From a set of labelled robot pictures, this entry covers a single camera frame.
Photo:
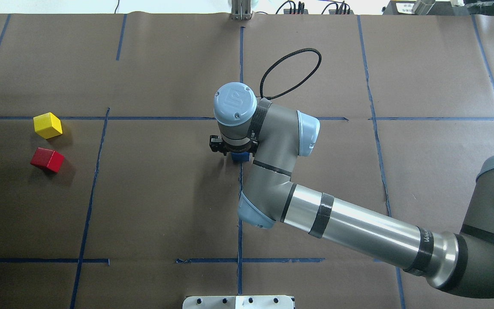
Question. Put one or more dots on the white camera stand post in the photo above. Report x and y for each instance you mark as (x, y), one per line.
(240, 302)

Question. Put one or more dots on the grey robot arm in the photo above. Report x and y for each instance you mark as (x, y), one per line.
(460, 263)

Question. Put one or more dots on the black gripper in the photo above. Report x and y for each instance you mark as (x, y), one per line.
(217, 144)

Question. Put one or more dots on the red wooden block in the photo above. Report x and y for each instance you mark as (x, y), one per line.
(47, 159)

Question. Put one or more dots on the blue wooden block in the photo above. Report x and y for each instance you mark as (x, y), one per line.
(240, 157)

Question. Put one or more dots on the aluminium frame post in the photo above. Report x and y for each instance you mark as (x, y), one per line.
(241, 9)

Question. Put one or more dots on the yellow wooden block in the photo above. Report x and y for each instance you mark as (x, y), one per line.
(47, 125)

